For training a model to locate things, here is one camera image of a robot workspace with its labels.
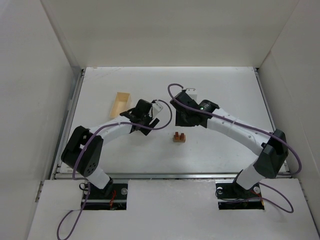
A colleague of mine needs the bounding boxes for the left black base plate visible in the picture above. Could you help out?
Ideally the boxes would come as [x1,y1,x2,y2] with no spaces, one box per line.
[79,182,128,211]

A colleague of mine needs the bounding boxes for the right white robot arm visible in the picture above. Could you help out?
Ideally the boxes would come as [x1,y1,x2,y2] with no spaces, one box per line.
[170,90,289,200]

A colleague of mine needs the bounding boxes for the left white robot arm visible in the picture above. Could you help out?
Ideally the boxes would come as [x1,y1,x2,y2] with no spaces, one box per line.
[61,99,163,197]

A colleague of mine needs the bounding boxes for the reddish brown wood block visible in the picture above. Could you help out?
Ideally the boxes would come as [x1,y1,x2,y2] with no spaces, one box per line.
[180,133,186,140]

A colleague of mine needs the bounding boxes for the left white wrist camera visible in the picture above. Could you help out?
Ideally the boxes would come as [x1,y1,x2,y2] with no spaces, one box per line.
[150,100,163,118]

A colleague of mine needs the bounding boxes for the light wooden box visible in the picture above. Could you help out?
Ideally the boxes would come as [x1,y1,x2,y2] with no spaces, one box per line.
[109,92,132,119]

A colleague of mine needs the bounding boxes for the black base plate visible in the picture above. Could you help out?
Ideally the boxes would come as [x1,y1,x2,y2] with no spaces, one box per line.
[215,182,265,210]
[79,182,128,211]

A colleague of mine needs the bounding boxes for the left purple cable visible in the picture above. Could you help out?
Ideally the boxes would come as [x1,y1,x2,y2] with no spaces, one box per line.
[57,99,174,240]

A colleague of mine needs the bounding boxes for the light tan wood block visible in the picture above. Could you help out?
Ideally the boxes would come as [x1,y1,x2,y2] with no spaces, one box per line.
[173,136,186,143]

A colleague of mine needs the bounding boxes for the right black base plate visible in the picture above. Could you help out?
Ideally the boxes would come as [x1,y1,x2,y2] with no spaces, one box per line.
[215,182,265,210]

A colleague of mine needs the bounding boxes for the metal front rail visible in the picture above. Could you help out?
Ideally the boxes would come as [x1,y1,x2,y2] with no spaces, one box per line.
[53,171,292,180]

